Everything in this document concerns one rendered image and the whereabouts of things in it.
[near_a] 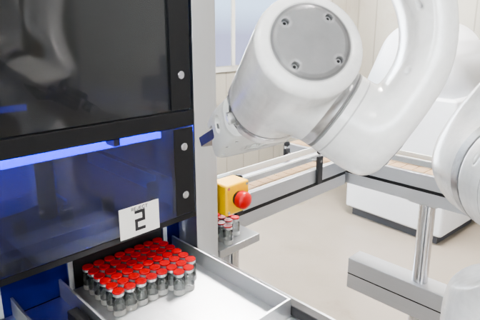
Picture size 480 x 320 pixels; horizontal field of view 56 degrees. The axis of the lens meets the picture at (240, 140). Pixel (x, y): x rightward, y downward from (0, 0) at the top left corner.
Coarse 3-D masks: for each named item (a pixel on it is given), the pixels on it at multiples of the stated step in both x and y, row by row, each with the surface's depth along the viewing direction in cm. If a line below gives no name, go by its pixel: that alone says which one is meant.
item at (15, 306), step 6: (12, 300) 77; (12, 306) 77; (18, 306) 75; (12, 312) 78; (18, 312) 75; (24, 312) 73; (6, 318) 77; (12, 318) 77; (18, 318) 76; (24, 318) 73
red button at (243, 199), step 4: (240, 192) 99; (244, 192) 99; (248, 192) 100; (236, 196) 99; (240, 196) 98; (244, 196) 98; (248, 196) 99; (236, 200) 98; (240, 200) 98; (244, 200) 98; (248, 200) 99; (236, 204) 99; (240, 204) 98; (244, 204) 98; (248, 204) 99; (240, 208) 99; (244, 208) 99
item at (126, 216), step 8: (152, 200) 85; (128, 208) 81; (136, 208) 83; (152, 208) 85; (120, 216) 80; (128, 216) 82; (136, 216) 83; (152, 216) 86; (120, 224) 81; (128, 224) 82; (144, 224) 85; (152, 224) 86; (120, 232) 81; (128, 232) 82; (136, 232) 84; (144, 232) 85
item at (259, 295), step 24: (216, 264) 90; (216, 288) 86; (240, 288) 86; (264, 288) 81; (96, 312) 73; (144, 312) 79; (168, 312) 79; (192, 312) 79; (216, 312) 79; (240, 312) 79; (264, 312) 79; (288, 312) 77
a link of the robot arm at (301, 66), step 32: (288, 0) 33; (320, 0) 34; (256, 32) 32; (288, 32) 32; (320, 32) 33; (352, 32) 33; (256, 64) 33; (288, 64) 32; (320, 64) 32; (352, 64) 33; (256, 96) 36; (288, 96) 33; (320, 96) 32; (256, 128) 42; (288, 128) 38; (320, 128) 36
